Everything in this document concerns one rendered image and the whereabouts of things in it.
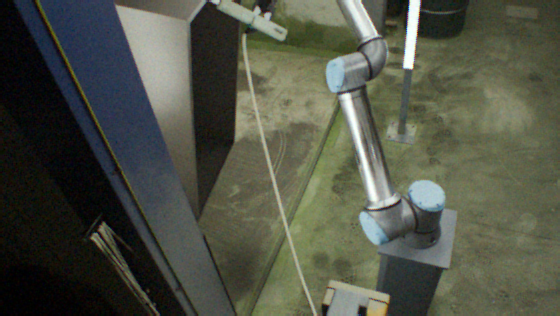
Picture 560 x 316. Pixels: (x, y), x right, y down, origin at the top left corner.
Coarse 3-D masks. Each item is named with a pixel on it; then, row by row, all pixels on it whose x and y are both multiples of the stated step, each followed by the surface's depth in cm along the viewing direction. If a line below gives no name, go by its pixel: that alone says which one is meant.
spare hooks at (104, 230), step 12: (96, 216) 93; (96, 228) 91; (108, 228) 94; (84, 240) 93; (96, 240) 91; (108, 240) 95; (120, 240) 98; (108, 252) 95; (132, 252) 104; (120, 264) 103; (120, 276) 104; (132, 276) 105; (132, 288) 112; (144, 300) 117; (156, 312) 117
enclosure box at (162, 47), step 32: (128, 0) 148; (160, 0) 149; (192, 0) 151; (128, 32) 153; (160, 32) 149; (192, 32) 221; (224, 32) 216; (160, 64) 160; (192, 64) 237; (224, 64) 231; (160, 96) 172; (192, 96) 171; (224, 96) 248; (160, 128) 186; (192, 128) 182; (224, 128) 266; (192, 160) 196; (224, 160) 262; (192, 192) 214
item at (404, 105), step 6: (408, 72) 286; (408, 78) 289; (408, 84) 293; (402, 90) 298; (408, 90) 296; (402, 96) 301; (408, 96) 300; (402, 102) 305; (408, 102) 303; (402, 108) 309; (402, 114) 312; (402, 120) 316; (402, 126) 320; (402, 132) 324
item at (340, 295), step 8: (336, 288) 75; (336, 296) 74; (344, 296) 74; (352, 296) 74; (360, 296) 73; (368, 296) 73; (336, 304) 73; (344, 304) 73; (352, 304) 73; (360, 304) 73; (328, 312) 72; (336, 312) 72; (344, 312) 72; (352, 312) 72; (360, 312) 74
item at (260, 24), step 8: (216, 0) 178; (224, 0) 179; (216, 8) 182; (224, 8) 179; (232, 8) 180; (240, 8) 181; (232, 16) 183; (240, 16) 181; (248, 16) 182; (256, 16) 184; (256, 24) 184; (264, 24) 185; (272, 24) 186; (248, 32) 199; (264, 32) 188; (272, 32) 186; (280, 32) 186; (280, 40) 191
